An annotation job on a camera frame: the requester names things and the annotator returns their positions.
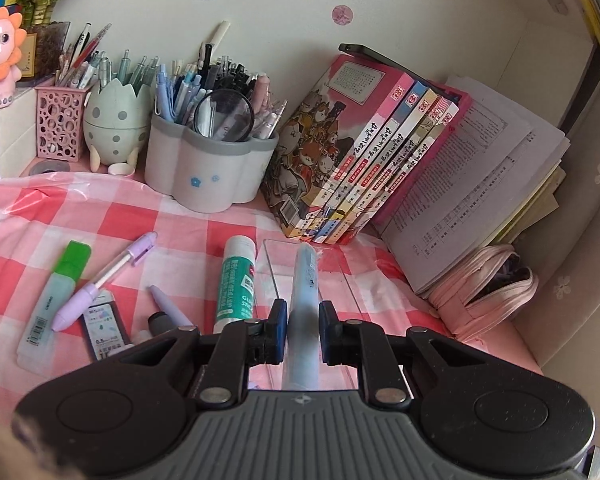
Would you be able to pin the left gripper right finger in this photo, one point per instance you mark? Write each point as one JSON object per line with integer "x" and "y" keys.
{"x": 354, "y": 342}

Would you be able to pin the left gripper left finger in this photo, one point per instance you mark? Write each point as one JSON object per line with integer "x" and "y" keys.
{"x": 255, "y": 342}

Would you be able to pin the light blue pen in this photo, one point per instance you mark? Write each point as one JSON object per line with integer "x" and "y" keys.
{"x": 301, "y": 370}

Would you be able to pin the green white glue stick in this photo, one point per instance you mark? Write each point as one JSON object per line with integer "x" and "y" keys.
{"x": 236, "y": 291}

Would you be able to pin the clear plastic organizer tray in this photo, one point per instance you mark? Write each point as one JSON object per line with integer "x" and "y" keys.
{"x": 274, "y": 277}

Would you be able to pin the lilac cartoon correction pen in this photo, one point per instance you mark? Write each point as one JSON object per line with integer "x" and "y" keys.
{"x": 166, "y": 305}

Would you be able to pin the pencil lead refill case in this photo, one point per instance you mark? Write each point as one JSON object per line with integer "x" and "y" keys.
{"x": 103, "y": 328}

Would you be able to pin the lilac retractable pen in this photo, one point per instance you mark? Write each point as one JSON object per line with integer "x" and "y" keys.
{"x": 77, "y": 304}

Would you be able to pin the green highlighter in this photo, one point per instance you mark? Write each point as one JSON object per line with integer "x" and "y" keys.
{"x": 35, "y": 351}

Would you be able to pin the black marker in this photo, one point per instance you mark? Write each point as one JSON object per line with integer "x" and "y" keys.
{"x": 159, "y": 323}

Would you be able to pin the pink pencil case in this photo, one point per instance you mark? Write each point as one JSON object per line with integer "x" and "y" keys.
{"x": 483, "y": 290}

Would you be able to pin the grey white flower pen holder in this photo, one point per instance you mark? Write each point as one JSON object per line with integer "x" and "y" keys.
{"x": 202, "y": 174}

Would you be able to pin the boxed comic book set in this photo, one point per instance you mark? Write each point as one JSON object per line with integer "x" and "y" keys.
{"x": 337, "y": 132}

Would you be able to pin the pink checkered cloth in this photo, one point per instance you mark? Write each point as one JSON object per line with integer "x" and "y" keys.
{"x": 40, "y": 216}

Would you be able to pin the magnifying glass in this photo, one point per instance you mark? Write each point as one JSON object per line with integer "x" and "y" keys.
{"x": 224, "y": 115}

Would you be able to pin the stack of printed papers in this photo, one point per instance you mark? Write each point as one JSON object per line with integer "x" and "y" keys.
{"x": 468, "y": 184}

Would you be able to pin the egg shaped pen holder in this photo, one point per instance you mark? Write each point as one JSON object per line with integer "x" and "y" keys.
{"x": 116, "y": 123}

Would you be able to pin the pink perforated pen holder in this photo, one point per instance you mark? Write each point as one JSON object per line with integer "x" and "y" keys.
{"x": 59, "y": 122}

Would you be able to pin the white mini drawer unit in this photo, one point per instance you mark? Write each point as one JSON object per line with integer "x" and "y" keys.
{"x": 17, "y": 134}

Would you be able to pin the pink lion toy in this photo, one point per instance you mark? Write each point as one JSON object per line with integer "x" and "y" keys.
{"x": 12, "y": 37}

